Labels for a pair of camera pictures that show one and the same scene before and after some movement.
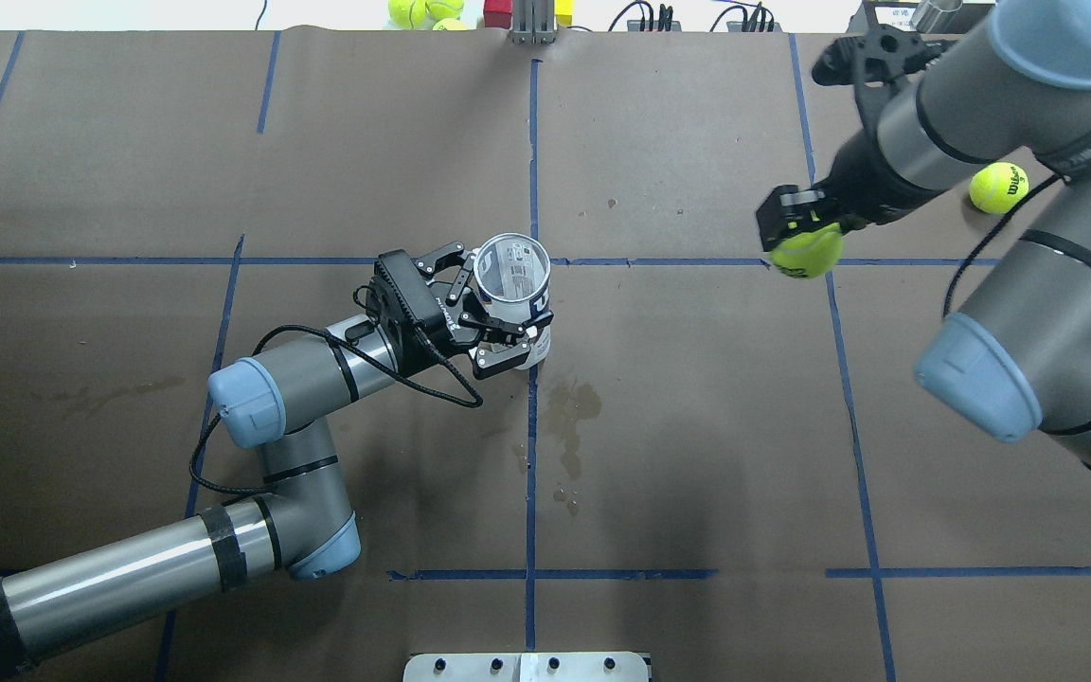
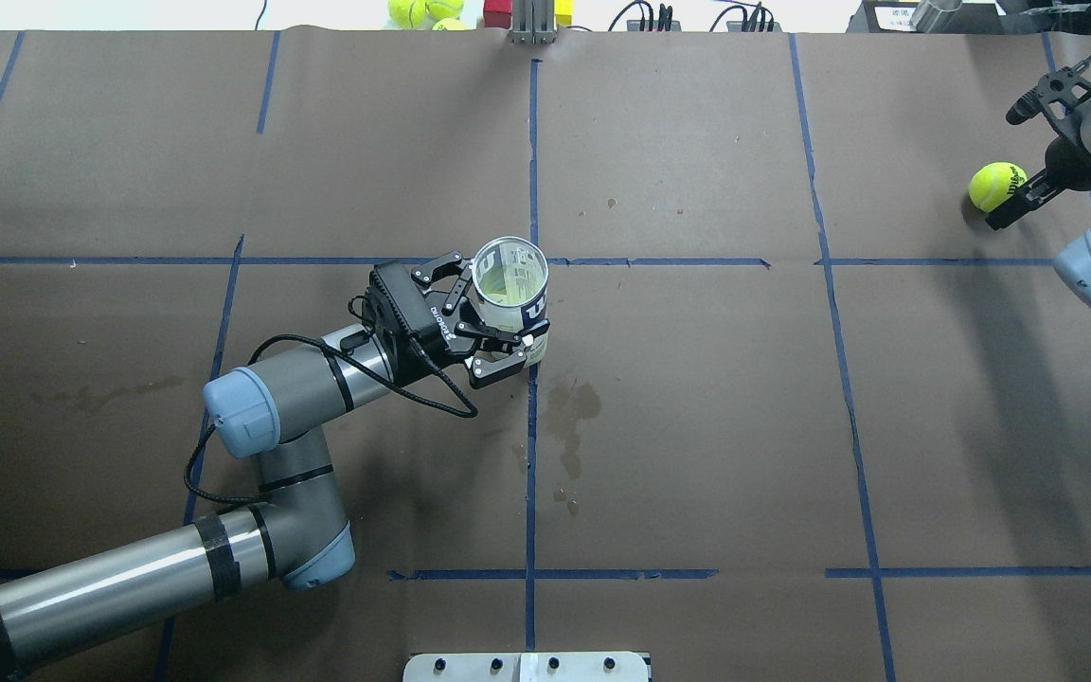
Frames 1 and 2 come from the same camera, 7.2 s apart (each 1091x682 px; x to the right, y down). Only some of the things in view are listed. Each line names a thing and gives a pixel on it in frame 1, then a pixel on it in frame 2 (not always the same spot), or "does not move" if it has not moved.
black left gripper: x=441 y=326 does not move
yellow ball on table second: x=444 y=9 does not move
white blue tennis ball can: x=513 y=272 does not move
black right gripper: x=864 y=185 to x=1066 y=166
